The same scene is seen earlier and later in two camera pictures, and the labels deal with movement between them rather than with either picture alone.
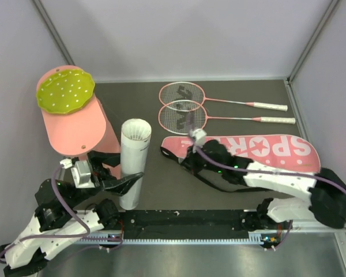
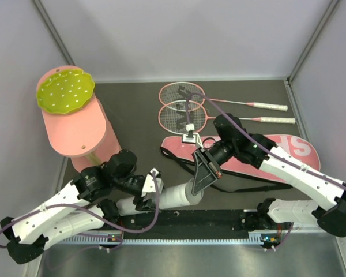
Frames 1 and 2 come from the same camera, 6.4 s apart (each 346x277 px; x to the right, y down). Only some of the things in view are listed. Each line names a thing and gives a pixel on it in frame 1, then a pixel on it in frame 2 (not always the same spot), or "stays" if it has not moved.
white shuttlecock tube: (135, 145) → (177, 195)
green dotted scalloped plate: (65, 90) stays
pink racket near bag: (180, 118) stays
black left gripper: (109, 182) → (141, 205)
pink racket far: (183, 96) stays
